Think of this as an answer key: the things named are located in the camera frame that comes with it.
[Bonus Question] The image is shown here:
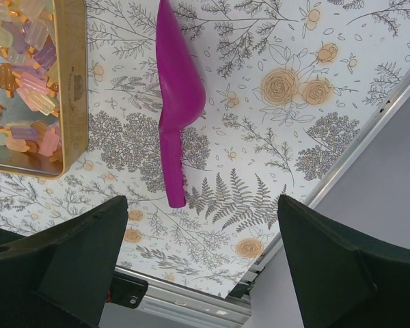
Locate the tin of popsicle candies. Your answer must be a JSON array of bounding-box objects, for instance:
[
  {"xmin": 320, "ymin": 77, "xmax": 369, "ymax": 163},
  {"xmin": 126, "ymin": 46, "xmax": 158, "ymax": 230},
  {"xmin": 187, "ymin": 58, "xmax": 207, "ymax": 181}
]
[{"xmin": 0, "ymin": 1, "xmax": 89, "ymax": 179}]

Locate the magenta plastic scoop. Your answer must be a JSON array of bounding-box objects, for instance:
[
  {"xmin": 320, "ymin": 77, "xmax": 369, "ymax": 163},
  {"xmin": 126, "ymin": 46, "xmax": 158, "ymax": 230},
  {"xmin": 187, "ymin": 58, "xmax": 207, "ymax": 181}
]
[{"xmin": 156, "ymin": 1, "xmax": 206, "ymax": 208}]

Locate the floral table mat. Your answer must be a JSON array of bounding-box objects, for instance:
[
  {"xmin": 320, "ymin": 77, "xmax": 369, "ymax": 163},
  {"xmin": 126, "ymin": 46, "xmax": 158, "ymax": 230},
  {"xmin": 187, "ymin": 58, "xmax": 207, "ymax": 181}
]
[{"xmin": 0, "ymin": 1, "xmax": 410, "ymax": 298}]

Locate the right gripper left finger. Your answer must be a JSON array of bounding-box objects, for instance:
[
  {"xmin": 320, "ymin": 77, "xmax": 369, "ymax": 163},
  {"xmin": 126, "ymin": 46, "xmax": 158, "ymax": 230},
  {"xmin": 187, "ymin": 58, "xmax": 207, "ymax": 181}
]
[{"xmin": 0, "ymin": 196, "xmax": 128, "ymax": 327}]

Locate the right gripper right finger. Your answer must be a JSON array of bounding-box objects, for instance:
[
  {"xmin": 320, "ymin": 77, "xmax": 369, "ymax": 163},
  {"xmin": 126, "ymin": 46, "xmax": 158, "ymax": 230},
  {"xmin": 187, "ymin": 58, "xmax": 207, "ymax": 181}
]
[{"xmin": 277, "ymin": 195, "xmax": 410, "ymax": 327}]

